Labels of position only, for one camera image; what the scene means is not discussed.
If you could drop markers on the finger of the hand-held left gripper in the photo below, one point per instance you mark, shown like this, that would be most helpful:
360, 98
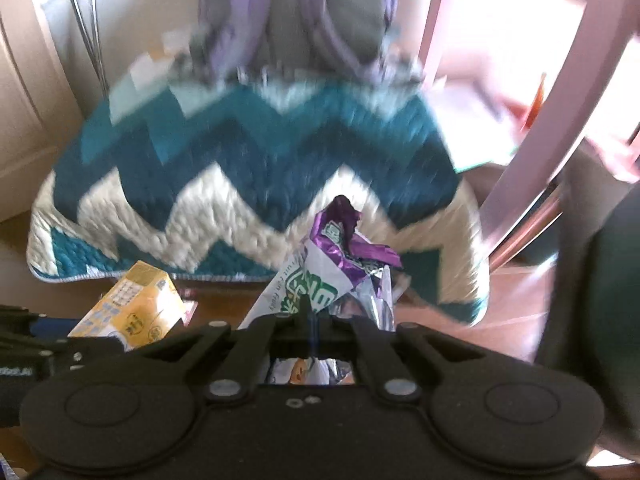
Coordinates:
50, 329

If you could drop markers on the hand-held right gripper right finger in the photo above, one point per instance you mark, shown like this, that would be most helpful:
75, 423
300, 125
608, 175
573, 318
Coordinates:
345, 329

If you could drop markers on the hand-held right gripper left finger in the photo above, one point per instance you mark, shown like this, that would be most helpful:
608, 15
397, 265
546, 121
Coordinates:
285, 329

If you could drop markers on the purple white snack wrapper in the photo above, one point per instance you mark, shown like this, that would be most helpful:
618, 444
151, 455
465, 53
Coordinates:
320, 280

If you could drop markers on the yellow drink carton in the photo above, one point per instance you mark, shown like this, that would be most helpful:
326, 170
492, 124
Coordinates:
135, 305

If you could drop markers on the teal white zigzag quilt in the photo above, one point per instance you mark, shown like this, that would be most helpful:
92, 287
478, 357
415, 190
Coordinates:
200, 150

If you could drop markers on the beige wooden door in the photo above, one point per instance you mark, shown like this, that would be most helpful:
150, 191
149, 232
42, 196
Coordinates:
25, 110

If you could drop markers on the pale pink folder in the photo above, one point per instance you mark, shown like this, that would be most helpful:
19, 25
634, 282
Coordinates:
470, 125

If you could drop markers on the purple grey backpack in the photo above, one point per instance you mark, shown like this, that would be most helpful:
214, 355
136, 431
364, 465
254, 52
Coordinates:
350, 15

